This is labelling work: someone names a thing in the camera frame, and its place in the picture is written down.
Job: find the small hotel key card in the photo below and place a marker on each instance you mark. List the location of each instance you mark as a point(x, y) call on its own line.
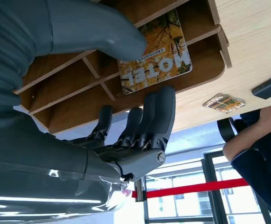
point(233, 105)
point(211, 102)

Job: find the red barrier belt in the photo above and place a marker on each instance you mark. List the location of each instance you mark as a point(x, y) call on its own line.
point(196, 187)

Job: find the black card reader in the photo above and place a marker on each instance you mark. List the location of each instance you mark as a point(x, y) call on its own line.
point(269, 86)

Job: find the dark window frame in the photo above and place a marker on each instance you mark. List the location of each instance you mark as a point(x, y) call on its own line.
point(207, 173)

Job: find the person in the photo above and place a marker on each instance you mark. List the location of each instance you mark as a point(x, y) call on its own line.
point(269, 167)

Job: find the chrome stanchion post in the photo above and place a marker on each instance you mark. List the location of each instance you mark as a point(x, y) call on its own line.
point(139, 190)

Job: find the wooden card rack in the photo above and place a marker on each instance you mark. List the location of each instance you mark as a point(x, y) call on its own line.
point(79, 83)

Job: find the black office chair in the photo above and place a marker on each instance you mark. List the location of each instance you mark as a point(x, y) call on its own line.
point(225, 130)

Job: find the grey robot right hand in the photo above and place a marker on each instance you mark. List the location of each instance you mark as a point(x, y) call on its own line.
point(44, 160)

